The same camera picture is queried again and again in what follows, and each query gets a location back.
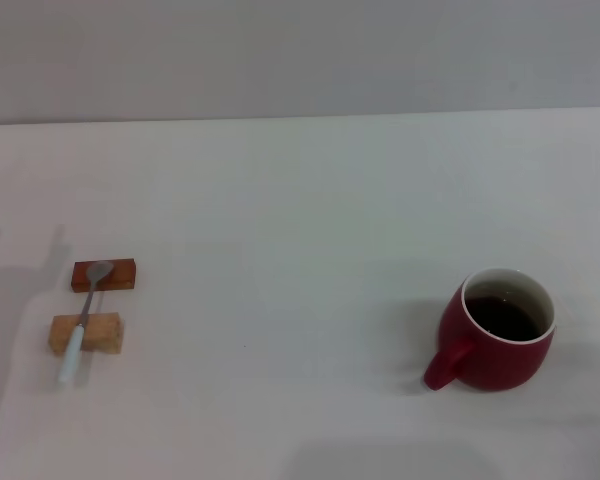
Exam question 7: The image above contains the blue handled metal spoon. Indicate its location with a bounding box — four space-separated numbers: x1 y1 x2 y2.
57 260 115 385

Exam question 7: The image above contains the red ceramic cup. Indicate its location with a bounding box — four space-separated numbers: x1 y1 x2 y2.
422 267 557 394

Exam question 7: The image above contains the dark brown wooden block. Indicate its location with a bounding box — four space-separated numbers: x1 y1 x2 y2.
69 257 140 294

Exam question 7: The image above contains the light tan wooden block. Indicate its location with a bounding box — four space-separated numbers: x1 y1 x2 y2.
48 312 126 356

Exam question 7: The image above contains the dark coffee liquid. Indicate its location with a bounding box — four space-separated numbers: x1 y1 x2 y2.
464 295 544 342

